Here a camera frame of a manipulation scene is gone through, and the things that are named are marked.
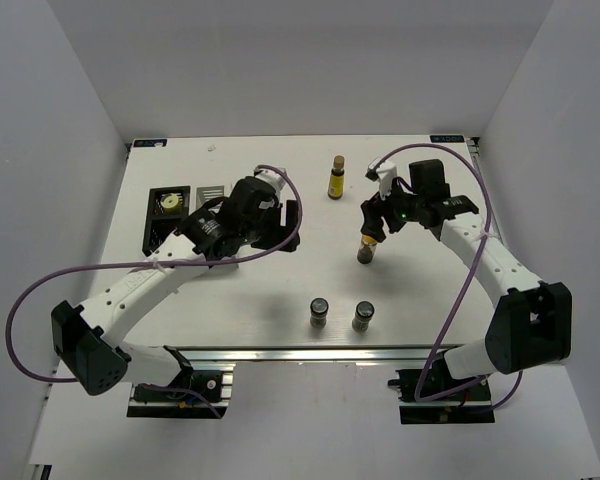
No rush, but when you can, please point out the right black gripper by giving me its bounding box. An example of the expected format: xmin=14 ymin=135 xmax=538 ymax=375
xmin=360 ymin=176 xmax=424 ymax=243

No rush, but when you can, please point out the yellow spice jar black lid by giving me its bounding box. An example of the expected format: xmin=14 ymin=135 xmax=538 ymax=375
xmin=356 ymin=235 xmax=378 ymax=265

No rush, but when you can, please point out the small brown bottle tan cap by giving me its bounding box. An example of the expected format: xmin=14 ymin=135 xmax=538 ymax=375
xmin=327 ymin=155 xmax=345 ymax=200

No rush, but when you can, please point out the dark spice jar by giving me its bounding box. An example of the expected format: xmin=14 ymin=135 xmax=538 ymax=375
xmin=310 ymin=297 xmax=329 ymax=328
xmin=351 ymin=300 xmax=375 ymax=333

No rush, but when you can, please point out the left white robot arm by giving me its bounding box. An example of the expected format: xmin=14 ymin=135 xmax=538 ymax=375
xmin=51 ymin=165 xmax=302 ymax=399

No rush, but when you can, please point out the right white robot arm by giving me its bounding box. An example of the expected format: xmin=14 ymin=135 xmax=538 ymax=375
xmin=361 ymin=159 xmax=573 ymax=399

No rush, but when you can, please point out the white slotted organizer box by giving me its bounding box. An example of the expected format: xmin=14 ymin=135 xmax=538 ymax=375
xmin=195 ymin=185 xmax=226 ymax=208

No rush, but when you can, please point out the cream cap spice jar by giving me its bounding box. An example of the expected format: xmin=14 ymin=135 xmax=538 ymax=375
xmin=160 ymin=193 xmax=182 ymax=213

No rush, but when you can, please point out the black slotted organizer box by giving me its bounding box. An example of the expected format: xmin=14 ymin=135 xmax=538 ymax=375
xmin=142 ymin=186 xmax=191 ymax=256

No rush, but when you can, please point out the blue label right corner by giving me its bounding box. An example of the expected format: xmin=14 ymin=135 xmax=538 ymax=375
xmin=429 ymin=134 xmax=466 ymax=144

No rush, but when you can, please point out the blue label corner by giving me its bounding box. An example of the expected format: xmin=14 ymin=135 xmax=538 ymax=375
xmin=429 ymin=134 xmax=466 ymax=144
xmin=132 ymin=139 xmax=167 ymax=148

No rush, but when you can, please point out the blue label left corner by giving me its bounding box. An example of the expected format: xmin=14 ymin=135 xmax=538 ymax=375
xmin=132 ymin=139 xmax=167 ymax=148

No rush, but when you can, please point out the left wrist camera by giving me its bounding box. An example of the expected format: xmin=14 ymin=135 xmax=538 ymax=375
xmin=253 ymin=167 xmax=287 ymax=197

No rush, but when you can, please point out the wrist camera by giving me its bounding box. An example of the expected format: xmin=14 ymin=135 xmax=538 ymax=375
xmin=365 ymin=157 xmax=398 ymax=200
xmin=253 ymin=167 xmax=287 ymax=197

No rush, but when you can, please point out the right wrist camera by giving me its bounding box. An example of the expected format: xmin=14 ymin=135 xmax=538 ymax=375
xmin=365 ymin=157 xmax=398 ymax=200

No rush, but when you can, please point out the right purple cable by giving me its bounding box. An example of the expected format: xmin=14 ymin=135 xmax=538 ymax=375
xmin=379 ymin=143 xmax=524 ymax=413

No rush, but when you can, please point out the aluminium rail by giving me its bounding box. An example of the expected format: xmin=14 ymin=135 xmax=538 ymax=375
xmin=177 ymin=344 xmax=481 ymax=365

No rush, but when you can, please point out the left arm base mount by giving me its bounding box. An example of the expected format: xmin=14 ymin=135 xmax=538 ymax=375
xmin=126 ymin=363 xmax=235 ymax=420

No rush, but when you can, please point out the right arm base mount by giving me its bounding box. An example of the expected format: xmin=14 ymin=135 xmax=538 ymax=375
xmin=387 ymin=369 xmax=495 ymax=425

